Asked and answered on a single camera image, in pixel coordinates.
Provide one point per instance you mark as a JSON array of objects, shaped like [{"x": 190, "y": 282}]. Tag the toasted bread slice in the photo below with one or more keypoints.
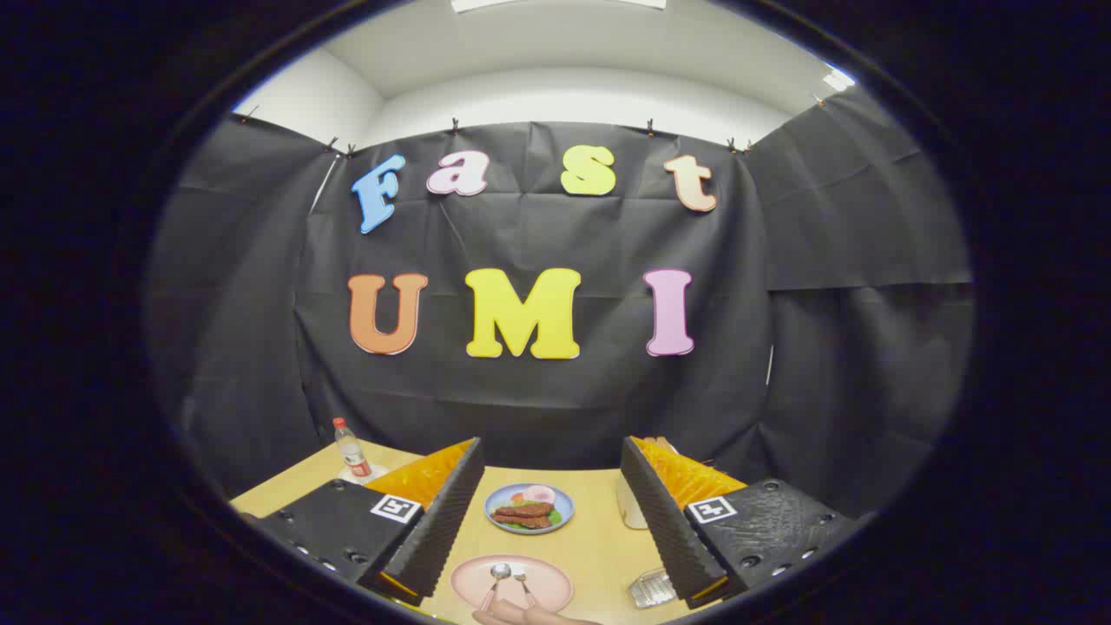
[{"x": 665, "y": 444}]

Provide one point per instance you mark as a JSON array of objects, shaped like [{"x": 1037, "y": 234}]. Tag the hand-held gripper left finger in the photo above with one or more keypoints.
[{"x": 443, "y": 512}]

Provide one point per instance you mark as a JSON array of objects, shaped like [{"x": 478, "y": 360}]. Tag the brown meat strip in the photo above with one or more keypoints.
[
  {"x": 523, "y": 521},
  {"x": 526, "y": 509}
]

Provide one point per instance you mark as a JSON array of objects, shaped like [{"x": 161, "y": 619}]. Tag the pink ham slice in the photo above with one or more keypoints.
[{"x": 541, "y": 495}]

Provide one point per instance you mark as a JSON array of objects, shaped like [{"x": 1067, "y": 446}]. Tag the ceiling light panel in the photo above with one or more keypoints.
[{"x": 555, "y": 3}]

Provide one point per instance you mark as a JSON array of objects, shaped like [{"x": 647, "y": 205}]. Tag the clear plastic water bottle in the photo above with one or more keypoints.
[{"x": 351, "y": 451}]

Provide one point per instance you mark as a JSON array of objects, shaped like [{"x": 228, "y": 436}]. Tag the white square coaster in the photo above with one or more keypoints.
[{"x": 375, "y": 473}]

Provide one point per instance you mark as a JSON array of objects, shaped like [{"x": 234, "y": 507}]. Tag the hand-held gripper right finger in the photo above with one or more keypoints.
[{"x": 660, "y": 512}]

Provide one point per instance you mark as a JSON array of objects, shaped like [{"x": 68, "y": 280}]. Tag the pink round plate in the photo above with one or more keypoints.
[{"x": 551, "y": 577}]

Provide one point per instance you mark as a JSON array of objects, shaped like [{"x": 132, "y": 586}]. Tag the white toaster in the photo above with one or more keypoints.
[{"x": 630, "y": 508}]

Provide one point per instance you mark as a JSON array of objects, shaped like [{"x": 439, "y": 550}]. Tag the blue food plate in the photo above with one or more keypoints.
[{"x": 508, "y": 496}]

